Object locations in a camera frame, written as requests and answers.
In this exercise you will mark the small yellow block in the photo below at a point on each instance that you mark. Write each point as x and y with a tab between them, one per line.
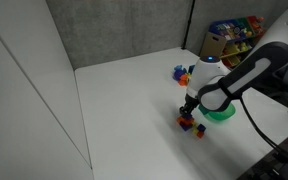
195	130

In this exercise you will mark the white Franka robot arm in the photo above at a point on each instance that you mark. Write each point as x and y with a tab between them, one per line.
250	73

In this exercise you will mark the orange toy block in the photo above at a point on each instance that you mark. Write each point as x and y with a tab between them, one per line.
183	80

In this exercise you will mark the colourful toy shelf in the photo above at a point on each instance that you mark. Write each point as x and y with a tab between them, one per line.
239	33

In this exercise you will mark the black vertical pole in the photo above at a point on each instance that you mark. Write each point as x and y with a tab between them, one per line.
188	23

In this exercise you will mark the small orange block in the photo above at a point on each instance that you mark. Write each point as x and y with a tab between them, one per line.
180	120
200	134

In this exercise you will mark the black equipment frame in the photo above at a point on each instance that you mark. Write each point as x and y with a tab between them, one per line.
280	163

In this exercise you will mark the small blue block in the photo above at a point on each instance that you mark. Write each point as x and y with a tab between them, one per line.
201	127

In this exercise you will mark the green bowl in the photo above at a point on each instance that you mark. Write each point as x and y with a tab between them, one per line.
221	116

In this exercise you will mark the small purple block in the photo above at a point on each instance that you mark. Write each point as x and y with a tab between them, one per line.
185	125

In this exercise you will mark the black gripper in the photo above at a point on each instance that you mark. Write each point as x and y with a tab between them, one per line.
192	101

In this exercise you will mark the cardboard box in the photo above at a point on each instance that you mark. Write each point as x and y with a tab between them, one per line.
212	45

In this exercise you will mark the blue toy block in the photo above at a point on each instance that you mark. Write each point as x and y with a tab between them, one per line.
191	69
178	72

